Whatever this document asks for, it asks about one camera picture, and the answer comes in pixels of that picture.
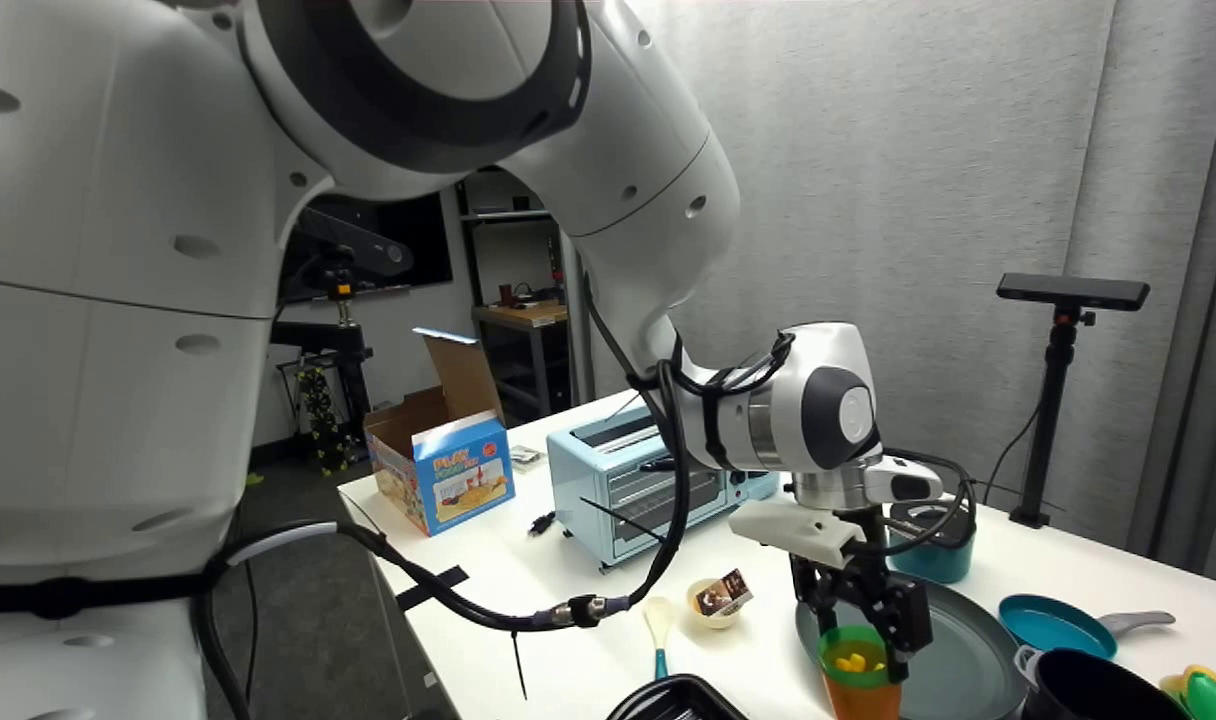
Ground black cooking pot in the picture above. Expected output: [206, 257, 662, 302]
[1013, 644, 1191, 720]

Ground black robot cable hose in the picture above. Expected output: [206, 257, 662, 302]
[189, 302, 698, 720]

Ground light blue toaster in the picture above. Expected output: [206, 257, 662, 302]
[545, 394, 783, 571]

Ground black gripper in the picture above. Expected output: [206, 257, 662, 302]
[789, 513, 934, 654]

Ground teal camping pot with lid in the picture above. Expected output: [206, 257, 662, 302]
[883, 495, 978, 586]

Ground small cream cup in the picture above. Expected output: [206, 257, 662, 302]
[683, 571, 752, 634]

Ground teal camping plate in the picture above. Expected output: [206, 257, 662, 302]
[999, 591, 1118, 664]

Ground black wall monitor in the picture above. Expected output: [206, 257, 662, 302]
[309, 191, 455, 290]

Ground green plastic toy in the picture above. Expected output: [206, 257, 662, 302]
[1160, 661, 1216, 720]

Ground dark shelving unit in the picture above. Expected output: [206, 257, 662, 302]
[450, 163, 589, 417]

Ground white spoon with blue handle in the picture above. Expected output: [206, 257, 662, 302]
[640, 594, 681, 683]

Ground green plastic cup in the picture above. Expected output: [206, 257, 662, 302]
[816, 618, 896, 691]

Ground black griddle tray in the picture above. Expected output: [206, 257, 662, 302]
[603, 673, 752, 720]

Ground wooden side table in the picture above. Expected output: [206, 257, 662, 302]
[472, 297, 577, 338]

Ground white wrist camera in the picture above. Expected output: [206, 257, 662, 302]
[722, 495, 868, 569]

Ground black stereo camera bar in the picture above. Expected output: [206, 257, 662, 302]
[997, 271, 1151, 314]

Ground grey curtain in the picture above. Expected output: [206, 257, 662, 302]
[564, 0, 1216, 591]

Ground brown coffee packet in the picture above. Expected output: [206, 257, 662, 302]
[695, 569, 755, 618]

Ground black camera stand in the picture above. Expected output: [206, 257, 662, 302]
[268, 276, 377, 472]
[1005, 301, 1101, 531]

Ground blue cardboard box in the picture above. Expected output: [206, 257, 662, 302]
[362, 328, 506, 529]

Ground black cable strap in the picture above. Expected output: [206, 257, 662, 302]
[393, 565, 472, 614]

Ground blue printed box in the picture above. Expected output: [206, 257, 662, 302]
[409, 413, 521, 540]

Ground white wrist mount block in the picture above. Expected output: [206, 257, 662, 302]
[859, 453, 947, 507]

